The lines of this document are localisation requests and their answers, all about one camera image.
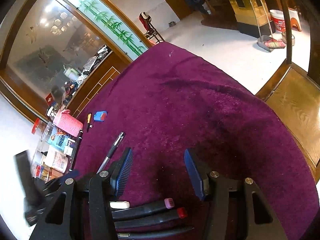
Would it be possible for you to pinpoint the black markers pair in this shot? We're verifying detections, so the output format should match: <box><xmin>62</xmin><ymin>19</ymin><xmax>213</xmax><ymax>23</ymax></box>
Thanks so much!
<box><xmin>69</xmin><ymin>130</ymin><xmax>84</xmax><ymax>172</ymax></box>

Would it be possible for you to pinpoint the red white bucket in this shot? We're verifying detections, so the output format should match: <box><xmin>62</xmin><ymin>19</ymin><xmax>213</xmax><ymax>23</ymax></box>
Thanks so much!
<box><xmin>270</xmin><ymin>9</ymin><xmax>286</xmax><ymax>32</ymax></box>

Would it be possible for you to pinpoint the white marker tube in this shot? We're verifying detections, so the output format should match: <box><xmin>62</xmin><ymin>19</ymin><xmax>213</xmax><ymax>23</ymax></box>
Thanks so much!
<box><xmin>110</xmin><ymin>201</ymin><xmax>130</xmax><ymax>210</ymax></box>

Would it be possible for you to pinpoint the blue white tissue pack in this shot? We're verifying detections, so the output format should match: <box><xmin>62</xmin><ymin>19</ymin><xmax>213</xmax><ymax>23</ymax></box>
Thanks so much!
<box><xmin>47</xmin><ymin>129</ymin><xmax>75</xmax><ymax>156</ymax></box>

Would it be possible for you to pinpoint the black marker pink cap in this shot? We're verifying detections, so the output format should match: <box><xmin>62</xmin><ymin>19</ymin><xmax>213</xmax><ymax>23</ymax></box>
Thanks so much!
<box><xmin>112</xmin><ymin>198</ymin><xmax>175</xmax><ymax>221</ymax></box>

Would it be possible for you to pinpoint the purple velvet tablecloth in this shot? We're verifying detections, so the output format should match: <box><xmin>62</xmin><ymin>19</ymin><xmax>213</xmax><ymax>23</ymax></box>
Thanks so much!
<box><xmin>75</xmin><ymin>43</ymin><xmax>319</xmax><ymax>239</ymax></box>

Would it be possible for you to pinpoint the pink knitted cup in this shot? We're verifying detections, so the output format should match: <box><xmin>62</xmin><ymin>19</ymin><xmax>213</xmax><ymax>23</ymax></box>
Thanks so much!
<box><xmin>53</xmin><ymin>109</ymin><xmax>83</xmax><ymax>137</ymax></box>

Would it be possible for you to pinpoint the black marker red cap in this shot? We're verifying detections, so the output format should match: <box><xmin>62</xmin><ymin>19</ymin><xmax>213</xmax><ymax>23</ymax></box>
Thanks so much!
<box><xmin>114</xmin><ymin>207</ymin><xmax>188</xmax><ymax>229</ymax></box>

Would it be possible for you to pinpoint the thin black pen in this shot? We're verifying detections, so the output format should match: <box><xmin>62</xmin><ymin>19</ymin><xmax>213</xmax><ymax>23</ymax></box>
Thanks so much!
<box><xmin>117</xmin><ymin>227</ymin><xmax>194</xmax><ymax>239</ymax></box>

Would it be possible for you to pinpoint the wooden chair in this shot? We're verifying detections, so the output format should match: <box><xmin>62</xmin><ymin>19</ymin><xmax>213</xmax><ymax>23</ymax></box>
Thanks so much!
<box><xmin>256</xmin><ymin>0</ymin><xmax>319</xmax><ymax>183</ymax></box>

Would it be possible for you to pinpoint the clear black ballpoint pen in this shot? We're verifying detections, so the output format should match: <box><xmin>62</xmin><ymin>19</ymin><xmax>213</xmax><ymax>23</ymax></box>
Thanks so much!
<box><xmin>97</xmin><ymin>132</ymin><xmax>125</xmax><ymax>173</ymax></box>

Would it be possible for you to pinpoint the blue lighter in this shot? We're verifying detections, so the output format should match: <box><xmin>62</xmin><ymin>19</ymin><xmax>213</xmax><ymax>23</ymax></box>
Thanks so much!
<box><xmin>93</xmin><ymin>111</ymin><xmax>107</xmax><ymax>122</ymax></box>

